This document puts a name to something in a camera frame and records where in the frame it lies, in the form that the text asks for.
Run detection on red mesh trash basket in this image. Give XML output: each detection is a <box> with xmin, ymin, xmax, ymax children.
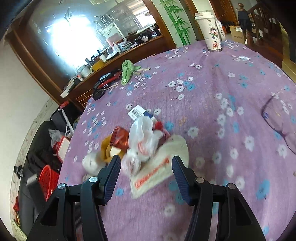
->
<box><xmin>39</xmin><ymin>165</ymin><xmax>59</xmax><ymax>201</ymax></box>

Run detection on small knotted plastic bag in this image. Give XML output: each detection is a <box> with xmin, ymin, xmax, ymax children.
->
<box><xmin>82</xmin><ymin>152</ymin><xmax>106</xmax><ymax>176</ymax></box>

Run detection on white striped plastic bag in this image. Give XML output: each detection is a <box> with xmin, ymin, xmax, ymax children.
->
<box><xmin>130</xmin><ymin>135</ymin><xmax>189</xmax><ymax>199</ymax></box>

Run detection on red snack wrapper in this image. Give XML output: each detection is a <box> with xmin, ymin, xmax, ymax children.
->
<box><xmin>110</xmin><ymin>126</ymin><xmax>129</xmax><ymax>152</ymax></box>

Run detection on blue white medicine box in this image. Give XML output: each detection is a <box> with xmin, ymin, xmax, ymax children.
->
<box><xmin>127</xmin><ymin>105</ymin><xmax>157</xmax><ymax>123</ymax></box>

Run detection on red white lidded box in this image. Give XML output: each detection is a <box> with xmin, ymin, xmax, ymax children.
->
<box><xmin>53</xmin><ymin>136</ymin><xmax>70</xmax><ymax>163</ymax></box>

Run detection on clear plastic bag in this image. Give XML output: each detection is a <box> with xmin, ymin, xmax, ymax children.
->
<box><xmin>48</xmin><ymin>128</ymin><xmax>65</xmax><ymax>148</ymax></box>

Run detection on purple floral tablecloth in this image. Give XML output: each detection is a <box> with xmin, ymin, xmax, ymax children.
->
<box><xmin>59</xmin><ymin>41</ymin><xmax>295</xmax><ymax>240</ymax></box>

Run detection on wooden counter ledge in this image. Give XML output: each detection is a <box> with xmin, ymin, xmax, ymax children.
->
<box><xmin>65</xmin><ymin>36</ymin><xmax>176</xmax><ymax>110</ymax></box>

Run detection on black pouch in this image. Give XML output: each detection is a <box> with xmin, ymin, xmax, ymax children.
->
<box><xmin>92</xmin><ymin>89</ymin><xmax>105</xmax><ymax>101</ymax></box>

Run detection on green cloth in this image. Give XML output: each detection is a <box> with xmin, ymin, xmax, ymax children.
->
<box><xmin>121</xmin><ymin>60</ymin><xmax>141</xmax><ymax>86</ymax></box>

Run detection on cardboard box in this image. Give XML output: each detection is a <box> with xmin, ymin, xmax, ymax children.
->
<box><xmin>230</xmin><ymin>26</ymin><xmax>245</xmax><ymax>44</ymax></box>

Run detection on small white bottle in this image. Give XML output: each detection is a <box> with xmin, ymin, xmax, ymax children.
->
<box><xmin>216</xmin><ymin>20</ymin><xmax>226</xmax><ymax>42</ymax></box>

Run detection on white cartoon tumbler cup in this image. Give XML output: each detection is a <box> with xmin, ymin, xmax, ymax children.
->
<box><xmin>195</xmin><ymin>11</ymin><xmax>222</xmax><ymax>52</ymax></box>

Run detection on purple frame eyeglasses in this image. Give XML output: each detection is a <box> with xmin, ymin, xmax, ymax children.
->
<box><xmin>261</xmin><ymin>94</ymin><xmax>295</xmax><ymax>154</ymax></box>

